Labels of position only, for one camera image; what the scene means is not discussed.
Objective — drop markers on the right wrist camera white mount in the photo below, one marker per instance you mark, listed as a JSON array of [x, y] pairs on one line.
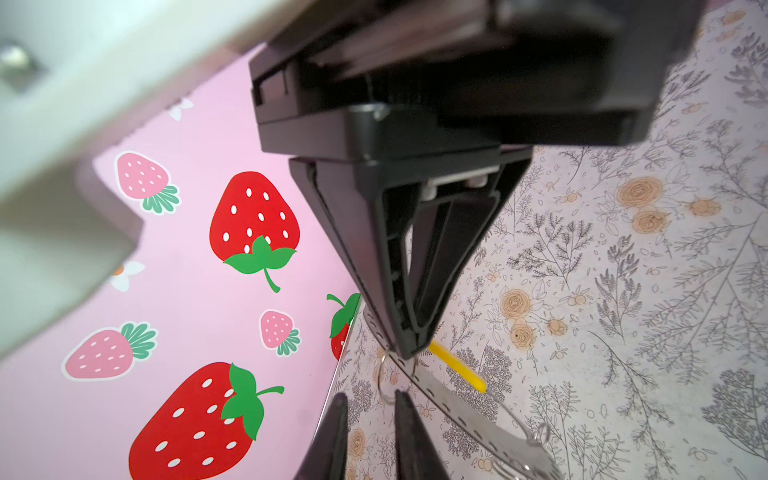
[[77, 77]]

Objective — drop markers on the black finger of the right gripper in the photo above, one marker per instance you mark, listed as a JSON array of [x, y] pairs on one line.
[[366, 217]]

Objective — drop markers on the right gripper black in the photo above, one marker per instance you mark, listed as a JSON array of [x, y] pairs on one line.
[[381, 80]]

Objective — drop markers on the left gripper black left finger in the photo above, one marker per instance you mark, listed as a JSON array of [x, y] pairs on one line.
[[326, 457]]

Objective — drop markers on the grey keyring loop yellow tag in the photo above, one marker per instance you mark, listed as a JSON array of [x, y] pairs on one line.
[[514, 457]]

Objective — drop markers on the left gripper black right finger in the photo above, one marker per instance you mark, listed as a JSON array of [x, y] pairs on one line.
[[417, 458]]

